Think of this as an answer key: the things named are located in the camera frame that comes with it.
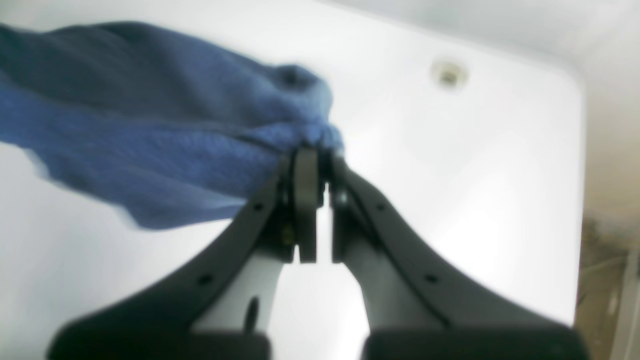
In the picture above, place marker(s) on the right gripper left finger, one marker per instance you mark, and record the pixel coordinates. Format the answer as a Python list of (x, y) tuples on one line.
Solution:
[(217, 306)]

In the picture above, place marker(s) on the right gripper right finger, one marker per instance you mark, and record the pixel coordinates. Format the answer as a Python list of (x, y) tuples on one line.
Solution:
[(418, 305)]

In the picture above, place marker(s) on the dark blue T-shirt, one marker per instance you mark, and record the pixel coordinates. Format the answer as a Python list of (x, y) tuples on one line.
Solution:
[(174, 129)]

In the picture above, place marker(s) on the right table cable grommet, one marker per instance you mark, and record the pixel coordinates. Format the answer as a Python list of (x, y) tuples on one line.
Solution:
[(449, 75)]

